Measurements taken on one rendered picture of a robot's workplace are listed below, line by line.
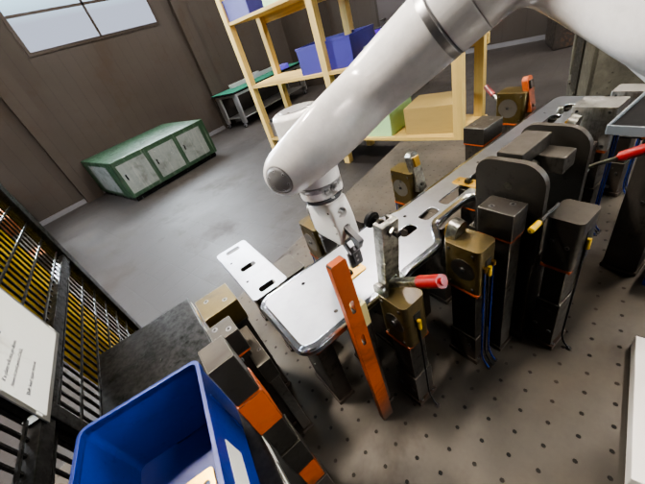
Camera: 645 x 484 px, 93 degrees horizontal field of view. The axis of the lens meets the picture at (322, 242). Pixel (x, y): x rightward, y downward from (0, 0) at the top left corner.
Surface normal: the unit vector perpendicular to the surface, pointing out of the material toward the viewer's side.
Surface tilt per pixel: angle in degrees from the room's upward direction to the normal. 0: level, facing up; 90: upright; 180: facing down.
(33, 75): 90
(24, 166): 90
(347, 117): 71
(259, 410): 90
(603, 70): 90
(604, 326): 0
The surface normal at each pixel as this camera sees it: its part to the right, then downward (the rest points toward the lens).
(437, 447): -0.27, -0.78
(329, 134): 0.11, 0.29
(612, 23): -0.92, 0.34
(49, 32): 0.77, 0.18
